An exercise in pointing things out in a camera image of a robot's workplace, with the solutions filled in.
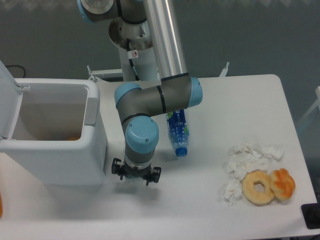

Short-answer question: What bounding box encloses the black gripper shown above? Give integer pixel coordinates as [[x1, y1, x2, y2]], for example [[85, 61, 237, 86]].
[[111, 157, 162, 186]]

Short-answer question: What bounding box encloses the clear green label bottle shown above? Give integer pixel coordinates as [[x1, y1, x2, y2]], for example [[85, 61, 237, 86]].
[[122, 139, 145, 186]]

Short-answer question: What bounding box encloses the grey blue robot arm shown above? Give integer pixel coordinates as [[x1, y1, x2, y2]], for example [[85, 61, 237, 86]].
[[77, 0, 203, 183]]

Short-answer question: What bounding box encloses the blue plastic bottle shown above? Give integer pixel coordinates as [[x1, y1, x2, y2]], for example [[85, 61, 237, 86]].
[[166, 109, 190, 157]]

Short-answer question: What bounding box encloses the white open trash bin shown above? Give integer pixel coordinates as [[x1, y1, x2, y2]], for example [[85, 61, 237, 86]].
[[0, 65, 108, 186]]

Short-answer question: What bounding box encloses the crumpled white tissue lower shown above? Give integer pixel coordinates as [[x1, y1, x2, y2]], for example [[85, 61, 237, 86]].
[[223, 179, 243, 206]]

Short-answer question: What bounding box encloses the crumpled white tissue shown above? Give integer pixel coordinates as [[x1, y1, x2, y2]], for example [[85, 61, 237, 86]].
[[223, 179, 243, 206], [226, 141, 285, 181]]

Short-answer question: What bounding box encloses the crumpled white tissue upper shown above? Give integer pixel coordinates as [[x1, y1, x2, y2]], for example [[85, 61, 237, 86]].
[[226, 141, 285, 181]]

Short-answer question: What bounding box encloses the orange object left edge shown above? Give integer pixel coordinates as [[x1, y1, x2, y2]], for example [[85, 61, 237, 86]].
[[0, 193, 3, 218]]

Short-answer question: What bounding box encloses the orange glazed twisted bun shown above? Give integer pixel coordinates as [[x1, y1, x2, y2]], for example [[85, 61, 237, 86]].
[[269, 168, 296, 201]]

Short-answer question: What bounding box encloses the black device table corner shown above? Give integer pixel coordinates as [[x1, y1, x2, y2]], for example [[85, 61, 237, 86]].
[[301, 203, 320, 230]]

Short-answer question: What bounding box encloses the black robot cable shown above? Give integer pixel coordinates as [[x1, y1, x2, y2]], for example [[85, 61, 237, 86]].
[[125, 37, 140, 82]]

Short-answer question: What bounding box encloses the plain ring donut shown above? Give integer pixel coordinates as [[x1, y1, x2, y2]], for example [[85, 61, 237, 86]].
[[241, 170, 275, 206]]

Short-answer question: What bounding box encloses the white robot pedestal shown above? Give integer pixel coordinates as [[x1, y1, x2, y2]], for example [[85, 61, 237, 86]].
[[108, 17, 159, 82]]

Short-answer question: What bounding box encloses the black floor cable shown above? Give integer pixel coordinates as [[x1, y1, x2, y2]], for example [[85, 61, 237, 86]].
[[5, 64, 27, 77]]

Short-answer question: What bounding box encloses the white frame right edge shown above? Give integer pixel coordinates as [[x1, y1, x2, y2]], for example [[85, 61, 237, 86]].
[[296, 86, 320, 135]]

